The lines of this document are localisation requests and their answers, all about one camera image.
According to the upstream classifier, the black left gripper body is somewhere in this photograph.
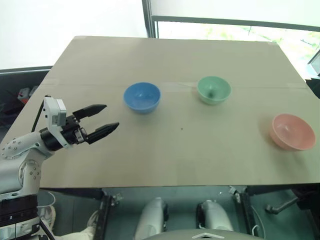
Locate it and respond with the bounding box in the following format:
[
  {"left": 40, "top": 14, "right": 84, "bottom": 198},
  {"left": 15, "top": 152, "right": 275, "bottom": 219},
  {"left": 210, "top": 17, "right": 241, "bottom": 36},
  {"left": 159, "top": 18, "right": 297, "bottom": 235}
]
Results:
[{"left": 61, "top": 113, "right": 91, "bottom": 147}]

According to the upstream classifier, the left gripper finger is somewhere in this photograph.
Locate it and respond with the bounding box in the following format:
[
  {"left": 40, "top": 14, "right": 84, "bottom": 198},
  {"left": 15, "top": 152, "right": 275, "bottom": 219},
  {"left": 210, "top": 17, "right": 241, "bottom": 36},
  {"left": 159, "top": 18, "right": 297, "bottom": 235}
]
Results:
[
  {"left": 72, "top": 103, "right": 108, "bottom": 122},
  {"left": 86, "top": 122, "right": 120, "bottom": 146}
]

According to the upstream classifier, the blue bowl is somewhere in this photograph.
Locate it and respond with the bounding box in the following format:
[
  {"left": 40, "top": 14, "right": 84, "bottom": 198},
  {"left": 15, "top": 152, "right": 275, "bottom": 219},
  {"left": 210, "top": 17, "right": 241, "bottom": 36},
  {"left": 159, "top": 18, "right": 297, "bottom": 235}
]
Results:
[{"left": 123, "top": 81, "right": 162, "bottom": 115}]

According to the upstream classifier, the red and white tool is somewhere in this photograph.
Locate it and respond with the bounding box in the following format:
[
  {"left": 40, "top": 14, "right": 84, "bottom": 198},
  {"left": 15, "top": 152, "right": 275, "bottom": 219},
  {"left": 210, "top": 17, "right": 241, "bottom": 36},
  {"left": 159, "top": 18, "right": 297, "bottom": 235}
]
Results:
[{"left": 16, "top": 85, "right": 39, "bottom": 104}]

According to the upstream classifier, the dark storage bin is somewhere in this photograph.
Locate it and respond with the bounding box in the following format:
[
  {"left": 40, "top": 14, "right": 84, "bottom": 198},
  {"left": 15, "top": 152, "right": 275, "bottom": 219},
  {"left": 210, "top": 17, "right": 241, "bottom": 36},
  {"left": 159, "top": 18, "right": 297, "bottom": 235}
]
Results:
[{"left": 0, "top": 65, "right": 54, "bottom": 141}]

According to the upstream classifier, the brown cardboard table cover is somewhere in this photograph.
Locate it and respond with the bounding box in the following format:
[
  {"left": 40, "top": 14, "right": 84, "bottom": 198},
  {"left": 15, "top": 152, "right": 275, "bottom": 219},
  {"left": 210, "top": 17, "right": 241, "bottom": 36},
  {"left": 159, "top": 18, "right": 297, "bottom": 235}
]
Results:
[{"left": 0, "top": 35, "right": 320, "bottom": 189}]

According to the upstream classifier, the white sneaker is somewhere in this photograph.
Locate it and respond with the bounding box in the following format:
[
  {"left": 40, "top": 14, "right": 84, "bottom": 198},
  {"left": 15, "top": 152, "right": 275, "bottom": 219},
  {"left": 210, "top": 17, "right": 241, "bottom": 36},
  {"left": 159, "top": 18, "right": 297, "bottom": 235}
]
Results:
[
  {"left": 36, "top": 204, "right": 57, "bottom": 232},
  {"left": 86, "top": 209, "right": 101, "bottom": 232}
]

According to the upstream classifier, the silver left robot leg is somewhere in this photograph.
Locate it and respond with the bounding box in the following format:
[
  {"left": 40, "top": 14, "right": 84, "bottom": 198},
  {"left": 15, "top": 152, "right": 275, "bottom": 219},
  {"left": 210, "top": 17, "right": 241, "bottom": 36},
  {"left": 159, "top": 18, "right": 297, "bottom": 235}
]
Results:
[{"left": 134, "top": 197, "right": 169, "bottom": 240}]

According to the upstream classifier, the silver robot leg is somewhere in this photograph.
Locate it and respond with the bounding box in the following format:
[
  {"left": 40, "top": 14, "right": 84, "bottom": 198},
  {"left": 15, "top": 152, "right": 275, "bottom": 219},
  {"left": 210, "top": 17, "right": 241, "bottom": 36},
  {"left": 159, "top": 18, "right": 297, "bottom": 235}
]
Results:
[
  {"left": 195, "top": 199, "right": 235, "bottom": 233},
  {"left": 134, "top": 197, "right": 169, "bottom": 240}
]

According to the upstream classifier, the beige trouser leg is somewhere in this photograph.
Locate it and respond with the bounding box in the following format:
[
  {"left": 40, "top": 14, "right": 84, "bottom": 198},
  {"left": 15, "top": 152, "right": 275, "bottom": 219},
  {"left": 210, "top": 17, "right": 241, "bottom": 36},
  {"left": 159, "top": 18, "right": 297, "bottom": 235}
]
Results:
[{"left": 52, "top": 225, "right": 98, "bottom": 240}]

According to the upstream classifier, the green bowl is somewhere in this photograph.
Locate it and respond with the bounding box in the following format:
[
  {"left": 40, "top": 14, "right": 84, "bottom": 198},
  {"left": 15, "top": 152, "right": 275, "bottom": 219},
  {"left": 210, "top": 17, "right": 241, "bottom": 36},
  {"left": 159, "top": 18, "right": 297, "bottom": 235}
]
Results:
[{"left": 196, "top": 75, "right": 232, "bottom": 106}]

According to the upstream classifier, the silver right robot leg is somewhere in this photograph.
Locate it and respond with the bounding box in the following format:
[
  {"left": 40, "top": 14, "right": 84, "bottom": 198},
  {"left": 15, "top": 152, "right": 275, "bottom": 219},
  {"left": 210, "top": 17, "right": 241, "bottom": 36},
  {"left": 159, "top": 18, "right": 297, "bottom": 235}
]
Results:
[{"left": 195, "top": 199, "right": 235, "bottom": 233}]

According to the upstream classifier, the grey robot torso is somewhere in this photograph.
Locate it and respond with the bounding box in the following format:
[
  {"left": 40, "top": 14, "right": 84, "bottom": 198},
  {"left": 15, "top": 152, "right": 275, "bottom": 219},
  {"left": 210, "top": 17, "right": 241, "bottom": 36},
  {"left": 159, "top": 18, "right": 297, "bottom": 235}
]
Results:
[{"left": 141, "top": 227, "right": 252, "bottom": 240}]

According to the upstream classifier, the red bowl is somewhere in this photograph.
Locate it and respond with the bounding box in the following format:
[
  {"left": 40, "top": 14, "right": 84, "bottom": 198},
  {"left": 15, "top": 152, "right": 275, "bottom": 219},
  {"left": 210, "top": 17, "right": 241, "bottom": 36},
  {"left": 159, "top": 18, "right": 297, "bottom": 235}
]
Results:
[{"left": 268, "top": 113, "right": 316, "bottom": 152}]

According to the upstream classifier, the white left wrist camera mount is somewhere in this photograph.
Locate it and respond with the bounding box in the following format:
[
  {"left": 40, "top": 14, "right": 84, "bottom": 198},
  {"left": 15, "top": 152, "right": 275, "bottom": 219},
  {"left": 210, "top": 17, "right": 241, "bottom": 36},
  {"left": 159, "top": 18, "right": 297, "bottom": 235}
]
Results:
[{"left": 42, "top": 95, "right": 74, "bottom": 149}]

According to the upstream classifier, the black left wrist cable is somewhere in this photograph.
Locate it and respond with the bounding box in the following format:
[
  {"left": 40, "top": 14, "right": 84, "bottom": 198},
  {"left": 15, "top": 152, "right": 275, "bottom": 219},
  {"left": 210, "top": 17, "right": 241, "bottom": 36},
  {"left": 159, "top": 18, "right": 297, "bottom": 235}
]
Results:
[{"left": 30, "top": 94, "right": 51, "bottom": 133}]

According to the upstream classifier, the black table frame leg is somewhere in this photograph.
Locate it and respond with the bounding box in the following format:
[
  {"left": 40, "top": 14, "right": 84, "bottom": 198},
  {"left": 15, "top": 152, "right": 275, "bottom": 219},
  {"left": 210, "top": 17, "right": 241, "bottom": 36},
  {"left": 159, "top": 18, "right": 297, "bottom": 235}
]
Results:
[
  {"left": 97, "top": 194, "right": 119, "bottom": 240},
  {"left": 228, "top": 185, "right": 255, "bottom": 236}
]

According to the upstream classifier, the dark window frame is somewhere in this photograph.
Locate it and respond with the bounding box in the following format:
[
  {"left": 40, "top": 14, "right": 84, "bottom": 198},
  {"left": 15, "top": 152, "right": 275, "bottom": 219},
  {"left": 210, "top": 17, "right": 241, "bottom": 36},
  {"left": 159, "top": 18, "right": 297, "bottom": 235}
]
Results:
[{"left": 141, "top": 0, "right": 320, "bottom": 39}]

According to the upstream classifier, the grey crank handle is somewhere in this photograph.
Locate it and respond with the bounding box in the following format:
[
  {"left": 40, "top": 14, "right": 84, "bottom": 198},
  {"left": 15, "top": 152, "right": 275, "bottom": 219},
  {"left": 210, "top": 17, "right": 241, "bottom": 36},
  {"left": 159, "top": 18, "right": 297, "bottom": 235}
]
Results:
[{"left": 265, "top": 196, "right": 300, "bottom": 215}]

